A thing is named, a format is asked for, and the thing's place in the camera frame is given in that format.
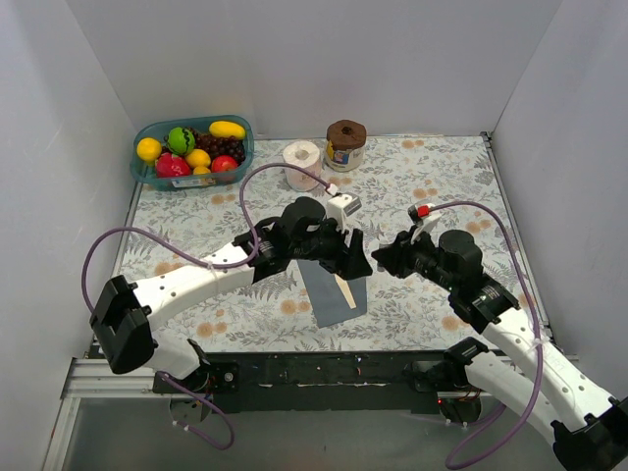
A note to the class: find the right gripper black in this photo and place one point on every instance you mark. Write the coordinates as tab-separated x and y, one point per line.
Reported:
401	253

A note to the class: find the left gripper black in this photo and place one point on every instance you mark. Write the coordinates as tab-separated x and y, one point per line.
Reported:
340	251

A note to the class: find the cream letter paper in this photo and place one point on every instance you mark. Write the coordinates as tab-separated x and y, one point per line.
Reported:
346	292

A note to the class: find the grey envelope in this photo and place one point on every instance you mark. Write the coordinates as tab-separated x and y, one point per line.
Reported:
328	305

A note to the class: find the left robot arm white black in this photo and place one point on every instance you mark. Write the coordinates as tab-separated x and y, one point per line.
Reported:
127	314

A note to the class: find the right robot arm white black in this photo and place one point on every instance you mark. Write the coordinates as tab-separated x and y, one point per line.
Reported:
585	425

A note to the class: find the floral table mat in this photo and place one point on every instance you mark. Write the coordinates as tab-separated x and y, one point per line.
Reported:
276	315

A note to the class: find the white toilet paper roll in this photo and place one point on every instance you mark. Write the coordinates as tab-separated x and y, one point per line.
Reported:
305	155

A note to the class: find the brown toilet paper roll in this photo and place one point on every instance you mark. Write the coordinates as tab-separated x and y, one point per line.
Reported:
345	148

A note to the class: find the red apple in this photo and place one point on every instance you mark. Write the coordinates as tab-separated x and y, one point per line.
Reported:
223	163

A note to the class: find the dark purple grapes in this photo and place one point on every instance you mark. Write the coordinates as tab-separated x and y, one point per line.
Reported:
217	146

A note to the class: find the small yellow fruit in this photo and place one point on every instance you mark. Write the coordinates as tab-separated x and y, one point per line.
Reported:
201	170

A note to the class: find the yellow mango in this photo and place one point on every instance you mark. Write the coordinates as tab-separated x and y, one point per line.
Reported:
227	129

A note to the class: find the yellow lemon centre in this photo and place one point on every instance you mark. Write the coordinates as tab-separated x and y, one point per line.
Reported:
198	158

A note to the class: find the yellow lemon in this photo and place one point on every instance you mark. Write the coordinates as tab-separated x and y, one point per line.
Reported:
149	150
198	158

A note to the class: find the pink dragon fruit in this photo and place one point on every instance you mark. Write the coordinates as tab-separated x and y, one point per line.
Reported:
170	165

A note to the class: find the green watermelon ball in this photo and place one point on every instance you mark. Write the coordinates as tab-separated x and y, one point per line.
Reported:
180	141

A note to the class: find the teal plastic fruit basket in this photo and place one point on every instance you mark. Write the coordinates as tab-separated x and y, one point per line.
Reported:
146	174

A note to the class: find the yellow lemon left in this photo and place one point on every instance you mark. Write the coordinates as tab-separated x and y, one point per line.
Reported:
149	150

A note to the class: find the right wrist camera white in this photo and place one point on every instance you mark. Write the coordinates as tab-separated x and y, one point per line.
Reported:
424	217

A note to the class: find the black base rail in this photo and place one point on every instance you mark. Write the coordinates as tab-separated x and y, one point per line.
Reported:
411	380

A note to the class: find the aluminium frame rail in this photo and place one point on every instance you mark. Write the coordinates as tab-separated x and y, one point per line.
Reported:
110	422

